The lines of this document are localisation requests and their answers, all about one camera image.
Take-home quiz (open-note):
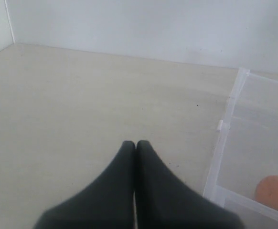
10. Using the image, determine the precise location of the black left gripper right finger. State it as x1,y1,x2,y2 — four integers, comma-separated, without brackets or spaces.
135,140,245,229

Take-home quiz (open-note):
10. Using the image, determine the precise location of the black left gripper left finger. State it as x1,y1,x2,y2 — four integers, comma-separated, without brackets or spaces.
34,141,136,229

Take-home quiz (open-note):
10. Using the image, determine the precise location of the clear plastic container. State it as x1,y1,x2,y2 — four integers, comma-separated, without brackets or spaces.
203,68,278,229

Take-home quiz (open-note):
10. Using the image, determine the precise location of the brown egg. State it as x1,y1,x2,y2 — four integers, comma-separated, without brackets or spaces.
254,176,278,211

